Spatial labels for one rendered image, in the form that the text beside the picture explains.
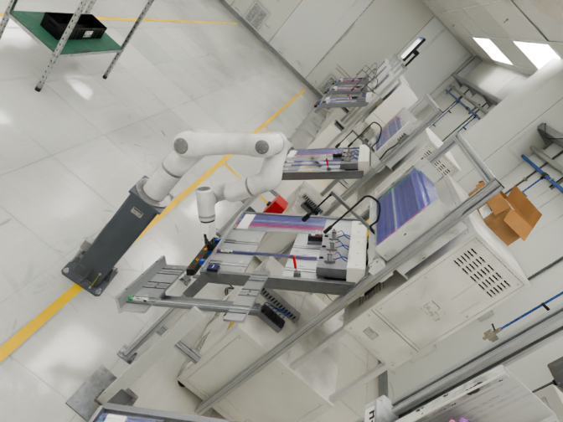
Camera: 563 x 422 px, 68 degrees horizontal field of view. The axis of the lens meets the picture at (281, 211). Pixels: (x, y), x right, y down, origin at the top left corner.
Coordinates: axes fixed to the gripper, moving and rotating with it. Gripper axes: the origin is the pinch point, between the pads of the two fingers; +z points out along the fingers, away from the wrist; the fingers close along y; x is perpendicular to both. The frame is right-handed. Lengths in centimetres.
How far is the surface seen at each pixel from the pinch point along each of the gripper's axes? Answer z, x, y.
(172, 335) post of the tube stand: 12, 2, 53
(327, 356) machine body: 69, 60, -8
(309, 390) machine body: 66, 54, 21
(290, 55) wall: -47, -118, -860
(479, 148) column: 22, 194, -295
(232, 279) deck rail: 4.1, 18.2, 21.0
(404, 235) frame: -24, 91, 23
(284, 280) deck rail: 2.1, 42.5, 21.0
